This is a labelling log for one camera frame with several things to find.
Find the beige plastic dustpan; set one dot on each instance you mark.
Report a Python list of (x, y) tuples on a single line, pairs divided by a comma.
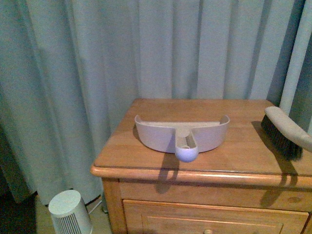
[(184, 139)]

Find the wooden nightstand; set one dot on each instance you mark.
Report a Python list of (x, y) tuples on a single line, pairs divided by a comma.
[(242, 187)]

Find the light grey curtain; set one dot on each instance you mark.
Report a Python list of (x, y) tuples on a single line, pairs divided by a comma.
[(69, 70)]

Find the beige hand brush black bristles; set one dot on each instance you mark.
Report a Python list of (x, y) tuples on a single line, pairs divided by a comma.
[(287, 137)]

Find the white cylindrical air purifier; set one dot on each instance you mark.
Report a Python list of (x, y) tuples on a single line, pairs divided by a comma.
[(69, 214)]

